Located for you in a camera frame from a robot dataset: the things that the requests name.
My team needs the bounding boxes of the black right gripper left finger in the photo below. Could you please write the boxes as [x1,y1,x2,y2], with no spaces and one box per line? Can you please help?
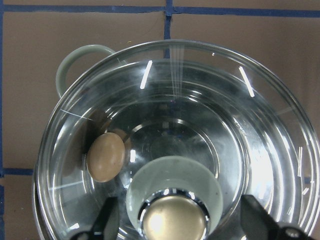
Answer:
[89,197,119,240]

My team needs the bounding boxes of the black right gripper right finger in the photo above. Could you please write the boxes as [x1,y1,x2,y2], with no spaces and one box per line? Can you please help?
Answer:
[240,194,288,240]

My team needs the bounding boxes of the beige egg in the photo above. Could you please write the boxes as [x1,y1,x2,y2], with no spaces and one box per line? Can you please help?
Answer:
[86,132,126,183]

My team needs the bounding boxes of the glass pot lid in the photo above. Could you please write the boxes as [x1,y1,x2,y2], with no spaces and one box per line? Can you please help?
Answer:
[36,39,320,240]

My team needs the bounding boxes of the pale green cooking pot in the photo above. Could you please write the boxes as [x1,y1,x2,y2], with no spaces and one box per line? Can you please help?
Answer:
[32,44,320,240]

